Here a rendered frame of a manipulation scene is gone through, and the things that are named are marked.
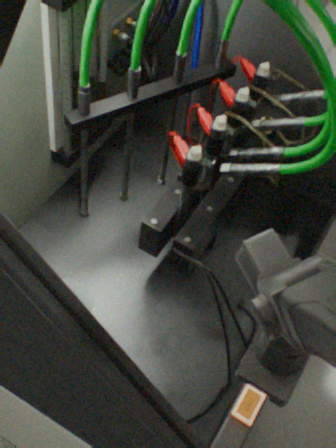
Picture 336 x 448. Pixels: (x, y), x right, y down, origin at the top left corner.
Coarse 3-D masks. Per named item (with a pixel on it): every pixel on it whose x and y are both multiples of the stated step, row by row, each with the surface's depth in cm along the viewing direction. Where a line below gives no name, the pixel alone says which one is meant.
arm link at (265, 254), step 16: (256, 240) 64; (272, 240) 64; (240, 256) 66; (256, 256) 63; (272, 256) 63; (288, 256) 62; (256, 272) 64; (272, 272) 62; (256, 288) 65; (256, 304) 56; (272, 320) 55; (272, 336) 59
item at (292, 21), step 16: (96, 0) 77; (272, 0) 64; (96, 16) 80; (288, 16) 64; (304, 32) 65; (304, 48) 66; (80, 64) 87; (320, 64) 66; (80, 80) 90; (320, 160) 75
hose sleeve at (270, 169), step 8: (232, 168) 85; (240, 168) 84; (248, 168) 83; (256, 168) 83; (264, 168) 82; (272, 168) 81; (240, 176) 85; (248, 176) 84; (256, 176) 83; (264, 176) 82; (272, 176) 82; (280, 176) 81
